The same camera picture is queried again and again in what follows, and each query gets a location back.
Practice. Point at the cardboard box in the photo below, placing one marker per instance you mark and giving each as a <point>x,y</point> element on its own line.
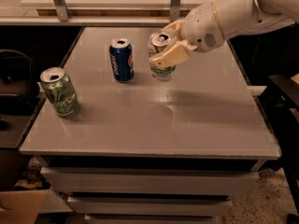
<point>20,205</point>

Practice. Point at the grey drawer cabinet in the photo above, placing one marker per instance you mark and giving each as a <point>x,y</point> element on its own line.
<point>151,152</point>

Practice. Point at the blue pepsi can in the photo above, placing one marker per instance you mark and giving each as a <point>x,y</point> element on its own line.
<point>121,57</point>

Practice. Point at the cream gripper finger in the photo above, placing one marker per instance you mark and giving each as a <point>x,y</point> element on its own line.
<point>178,53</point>
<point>175,28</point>

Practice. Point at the green soda can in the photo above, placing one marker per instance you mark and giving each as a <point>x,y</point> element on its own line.
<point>60,91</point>

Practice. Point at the white shelf with metal brackets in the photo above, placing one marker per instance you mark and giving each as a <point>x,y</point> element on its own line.
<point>94,12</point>

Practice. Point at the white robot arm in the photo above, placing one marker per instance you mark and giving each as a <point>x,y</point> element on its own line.
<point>268,15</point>

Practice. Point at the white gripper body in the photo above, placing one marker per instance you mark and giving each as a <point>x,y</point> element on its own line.
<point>201,27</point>

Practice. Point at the white 7up can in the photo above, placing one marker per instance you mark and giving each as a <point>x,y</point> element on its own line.
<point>157,43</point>

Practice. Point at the black chair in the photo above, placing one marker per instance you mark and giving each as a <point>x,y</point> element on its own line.
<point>18,85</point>

